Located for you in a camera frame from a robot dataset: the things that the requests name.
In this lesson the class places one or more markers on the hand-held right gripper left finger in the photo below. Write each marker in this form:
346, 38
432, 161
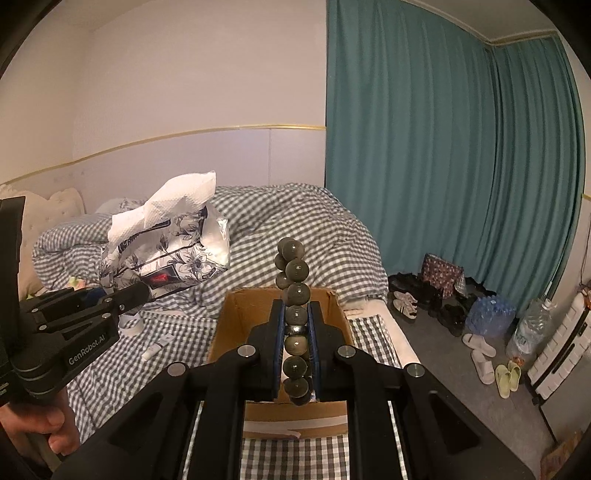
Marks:
277, 350

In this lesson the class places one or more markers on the floral tissue pack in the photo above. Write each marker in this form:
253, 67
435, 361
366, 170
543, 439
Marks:
184, 254

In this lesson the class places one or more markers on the blue water bottle pack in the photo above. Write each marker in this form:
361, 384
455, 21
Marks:
491, 318

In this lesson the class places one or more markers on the large clear water jug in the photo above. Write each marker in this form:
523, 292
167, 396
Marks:
531, 332

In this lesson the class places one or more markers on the white slipper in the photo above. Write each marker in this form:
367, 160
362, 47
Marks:
484, 369
480, 344

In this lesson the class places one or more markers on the green slipper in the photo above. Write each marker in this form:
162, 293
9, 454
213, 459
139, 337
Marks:
515, 370
503, 382

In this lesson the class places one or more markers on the grey checked duvet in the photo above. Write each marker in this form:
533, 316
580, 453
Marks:
286, 217

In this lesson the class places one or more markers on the orange printed carton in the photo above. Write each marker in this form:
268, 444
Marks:
563, 450

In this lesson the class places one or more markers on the cream tufted headboard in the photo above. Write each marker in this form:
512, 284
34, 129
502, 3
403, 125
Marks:
51, 207

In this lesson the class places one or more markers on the brown cardboard box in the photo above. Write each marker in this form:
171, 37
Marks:
231, 323

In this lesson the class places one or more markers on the white ribbed suitcase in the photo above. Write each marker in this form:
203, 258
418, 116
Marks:
563, 350

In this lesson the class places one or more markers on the white tape roll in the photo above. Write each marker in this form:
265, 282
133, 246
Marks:
131, 324

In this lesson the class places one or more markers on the white mattress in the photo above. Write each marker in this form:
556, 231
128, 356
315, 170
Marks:
392, 337

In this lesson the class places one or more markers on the small white tube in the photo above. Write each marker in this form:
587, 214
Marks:
157, 351

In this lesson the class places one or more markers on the white striped sneaker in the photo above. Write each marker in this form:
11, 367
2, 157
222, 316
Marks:
410, 311
400, 302

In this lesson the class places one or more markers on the teal curtain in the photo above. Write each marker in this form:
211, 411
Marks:
415, 138

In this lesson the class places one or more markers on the person's left hand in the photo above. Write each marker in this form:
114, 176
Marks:
51, 429

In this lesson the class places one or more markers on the floral patterned bag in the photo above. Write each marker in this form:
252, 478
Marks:
441, 274

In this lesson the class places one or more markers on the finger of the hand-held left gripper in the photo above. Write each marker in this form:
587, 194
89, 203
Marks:
136, 295
94, 294

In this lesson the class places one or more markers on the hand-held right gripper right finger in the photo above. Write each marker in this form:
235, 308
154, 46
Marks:
314, 344

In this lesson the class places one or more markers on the grey checked bed sheet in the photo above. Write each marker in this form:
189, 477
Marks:
138, 378

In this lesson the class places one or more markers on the black ankle boot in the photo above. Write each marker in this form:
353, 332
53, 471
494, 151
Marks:
413, 284

